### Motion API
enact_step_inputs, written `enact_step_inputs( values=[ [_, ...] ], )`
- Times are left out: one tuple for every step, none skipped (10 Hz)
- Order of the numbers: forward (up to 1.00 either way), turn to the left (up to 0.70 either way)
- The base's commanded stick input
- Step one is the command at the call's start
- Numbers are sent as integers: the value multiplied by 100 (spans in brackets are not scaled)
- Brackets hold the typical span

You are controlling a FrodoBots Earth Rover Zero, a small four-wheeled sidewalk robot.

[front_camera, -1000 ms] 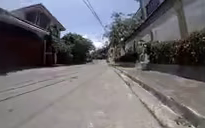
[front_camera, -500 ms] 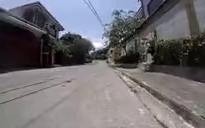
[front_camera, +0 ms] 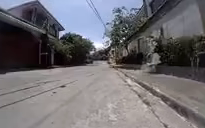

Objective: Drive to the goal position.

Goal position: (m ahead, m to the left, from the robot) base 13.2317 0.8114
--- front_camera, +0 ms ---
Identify thin leafy tree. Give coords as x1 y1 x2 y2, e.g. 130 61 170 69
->
104 5 141 64

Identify overhead wires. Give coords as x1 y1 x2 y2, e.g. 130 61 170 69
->
85 0 108 30

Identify row of potted plants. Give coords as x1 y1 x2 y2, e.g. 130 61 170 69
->
144 33 205 81

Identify building with red gate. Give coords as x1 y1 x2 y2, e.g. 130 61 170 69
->
0 0 66 73

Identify raised concrete sidewalk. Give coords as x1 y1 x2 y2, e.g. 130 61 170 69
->
113 64 205 128

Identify grey concrete road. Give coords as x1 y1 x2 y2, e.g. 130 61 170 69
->
0 60 199 128

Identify grey concrete building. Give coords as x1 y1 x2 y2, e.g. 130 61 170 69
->
121 0 205 66

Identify green leafy trees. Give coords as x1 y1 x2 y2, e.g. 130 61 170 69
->
53 32 96 66

